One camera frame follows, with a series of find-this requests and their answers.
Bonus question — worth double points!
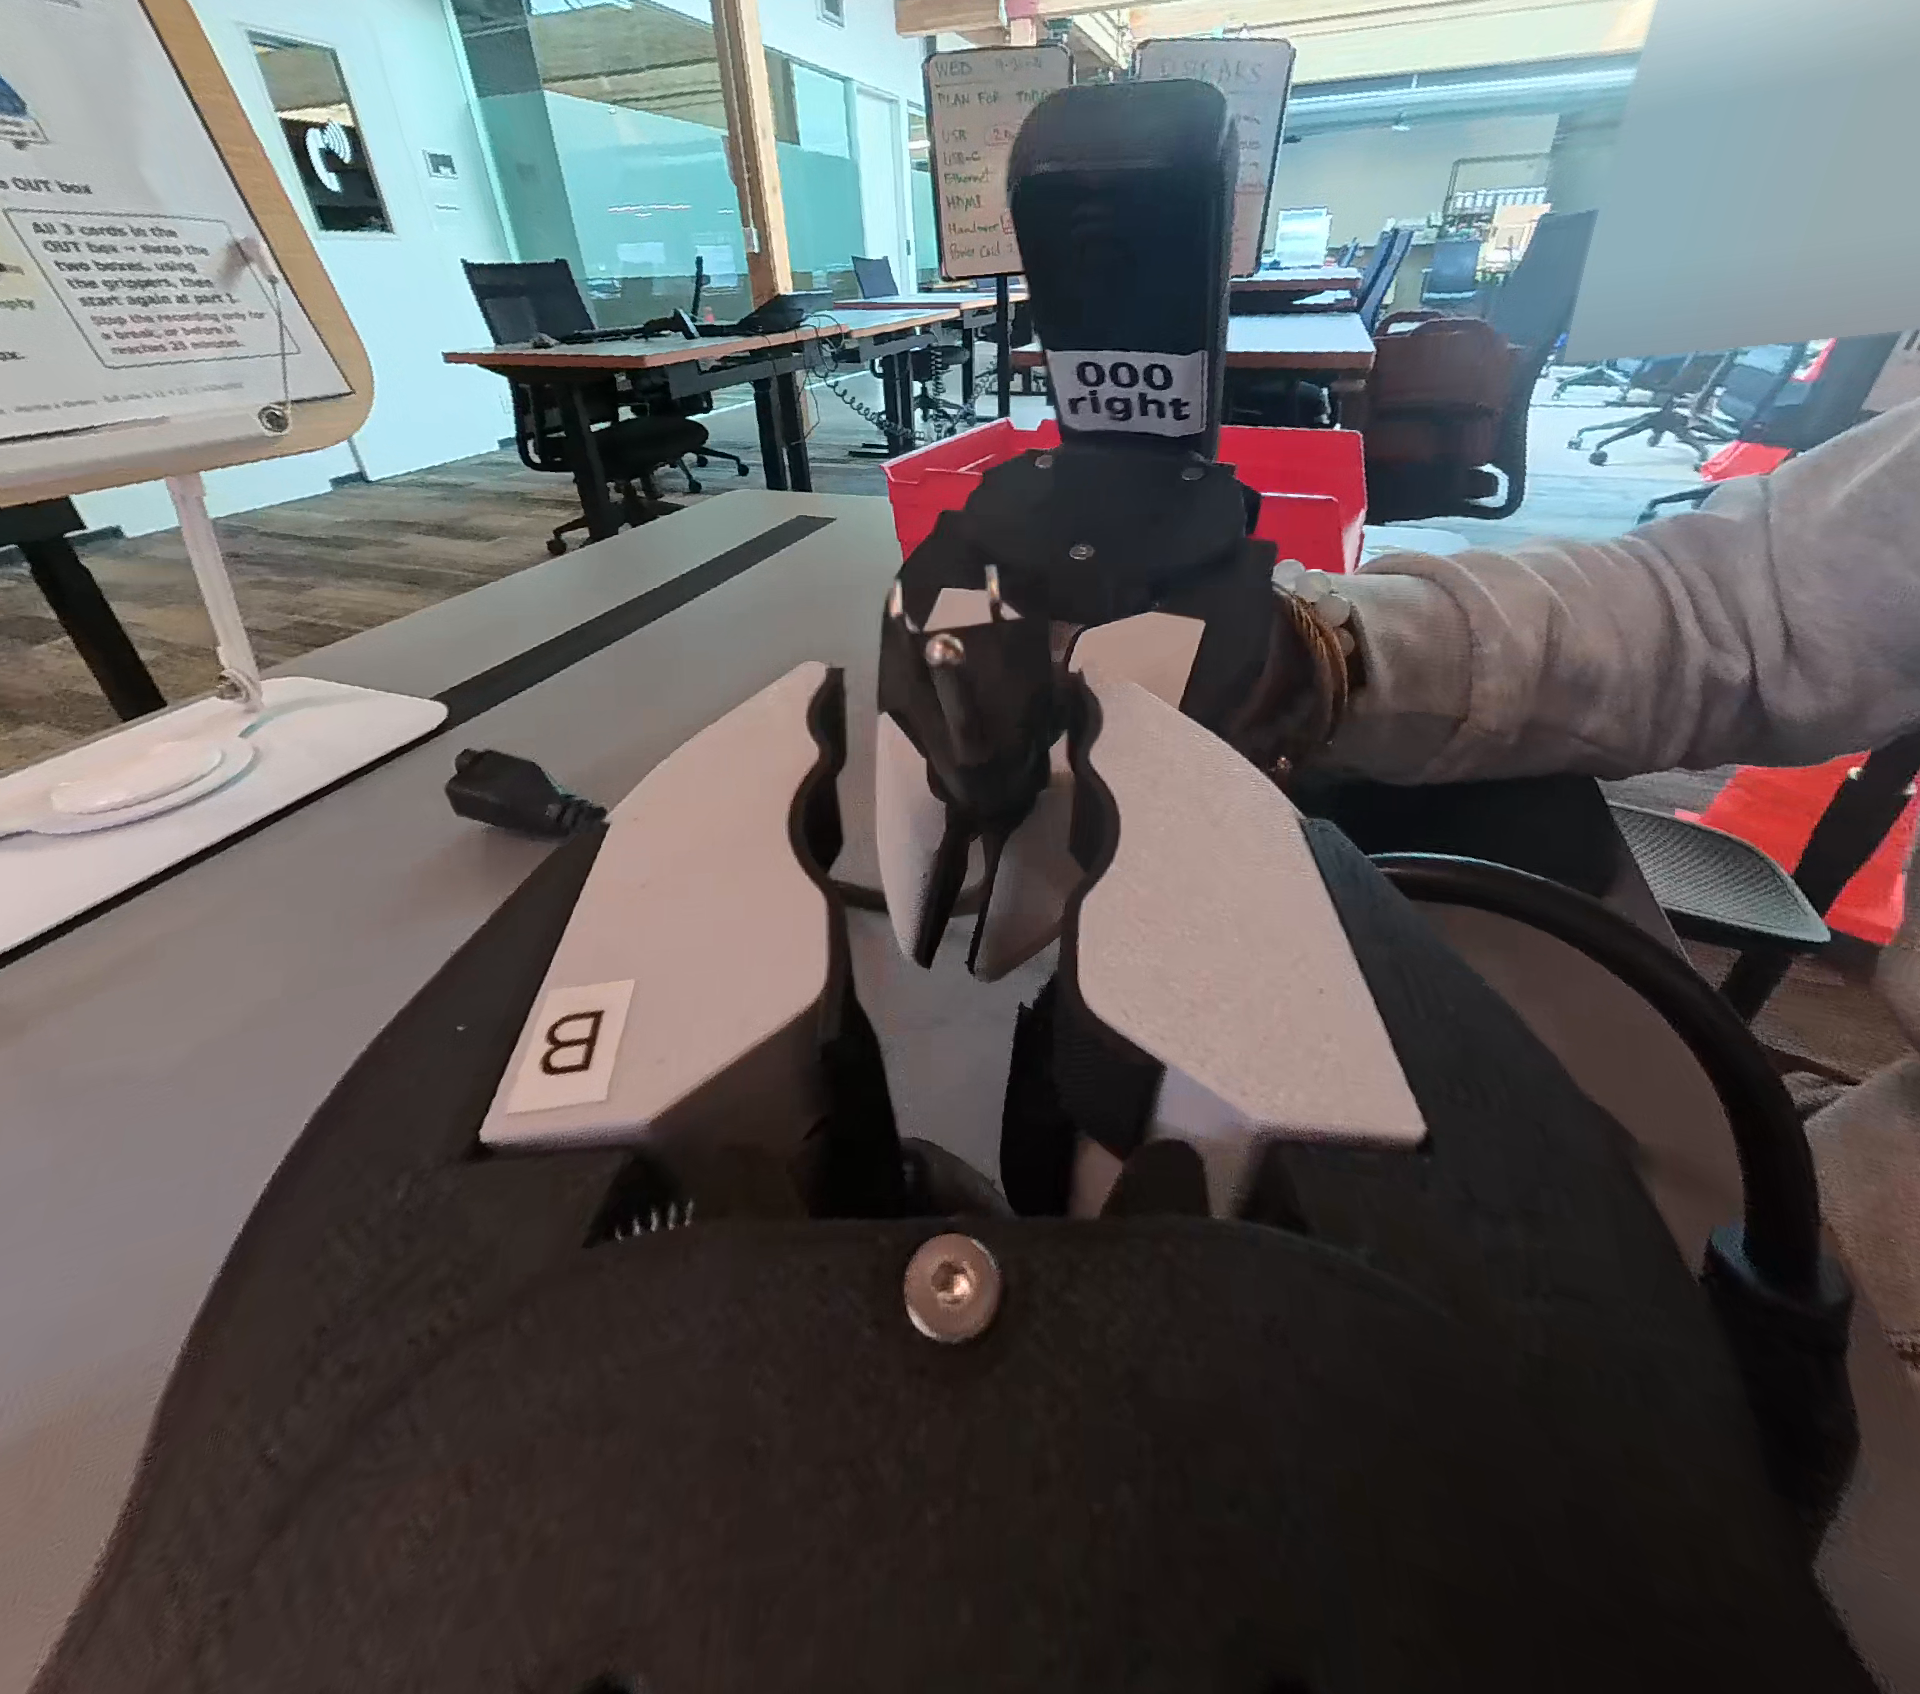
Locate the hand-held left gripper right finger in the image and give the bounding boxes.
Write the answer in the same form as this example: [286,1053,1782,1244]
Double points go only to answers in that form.
[1001,672,1430,1214]

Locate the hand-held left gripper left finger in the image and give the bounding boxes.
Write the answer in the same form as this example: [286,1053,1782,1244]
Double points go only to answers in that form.
[477,660,909,1218]

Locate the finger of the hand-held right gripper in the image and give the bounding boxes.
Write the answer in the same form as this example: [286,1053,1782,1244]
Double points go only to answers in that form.
[876,702,969,972]
[969,619,1220,984]

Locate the black power cord with plug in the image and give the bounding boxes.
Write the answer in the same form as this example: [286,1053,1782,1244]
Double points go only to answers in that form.
[833,567,1854,1425]

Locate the person's right forearm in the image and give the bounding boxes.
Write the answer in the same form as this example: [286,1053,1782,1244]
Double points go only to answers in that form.
[1322,401,1920,782]

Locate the whiteboard with handwriting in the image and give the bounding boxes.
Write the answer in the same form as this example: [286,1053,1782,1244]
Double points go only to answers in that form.
[922,44,1076,286]
[1134,36,1295,278]

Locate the wood edged office desk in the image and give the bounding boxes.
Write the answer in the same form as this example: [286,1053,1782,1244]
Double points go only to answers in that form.
[443,290,904,494]
[1020,305,1374,396]

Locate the red plastic bin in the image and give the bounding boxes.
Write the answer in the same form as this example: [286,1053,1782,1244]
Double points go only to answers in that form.
[882,416,1370,575]

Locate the brown office chair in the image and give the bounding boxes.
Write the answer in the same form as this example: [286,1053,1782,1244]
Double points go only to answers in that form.
[1363,312,1534,524]

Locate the black office chair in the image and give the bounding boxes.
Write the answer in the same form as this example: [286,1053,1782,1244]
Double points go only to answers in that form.
[461,256,751,552]
[1478,207,1600,375]

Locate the grey mesh office chair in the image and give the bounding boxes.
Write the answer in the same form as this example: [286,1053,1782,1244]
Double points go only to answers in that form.
[1612,732,1920,1021]

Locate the glass partition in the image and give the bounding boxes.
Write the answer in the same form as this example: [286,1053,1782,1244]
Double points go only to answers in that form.
[436,0,904,293]

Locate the row of black office chairs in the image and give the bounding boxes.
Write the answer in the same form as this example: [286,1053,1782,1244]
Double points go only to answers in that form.
[1552,341,1826,494]

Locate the red grey striped cloth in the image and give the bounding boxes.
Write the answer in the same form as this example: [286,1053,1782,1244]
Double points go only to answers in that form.
[1676,702,1920,949]

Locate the door window with phone sign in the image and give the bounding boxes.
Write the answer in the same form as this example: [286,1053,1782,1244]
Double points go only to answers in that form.
[246,33,394,238]

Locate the instruction board on white stand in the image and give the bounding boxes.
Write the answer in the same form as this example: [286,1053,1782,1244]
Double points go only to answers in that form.
[0,0,450,961]

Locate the black cable on table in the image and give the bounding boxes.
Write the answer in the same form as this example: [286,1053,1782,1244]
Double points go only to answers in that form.
[446,746,611,843]

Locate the gold bracelet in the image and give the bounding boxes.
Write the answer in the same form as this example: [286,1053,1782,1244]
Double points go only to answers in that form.
[1283,612,1361,765]

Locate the white bead bracelet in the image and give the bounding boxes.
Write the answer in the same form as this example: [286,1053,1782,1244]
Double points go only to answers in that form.
[1272,560,1361,661]

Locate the wooden support post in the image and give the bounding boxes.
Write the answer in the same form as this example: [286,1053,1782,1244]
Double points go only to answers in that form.
[677,0,796,300]

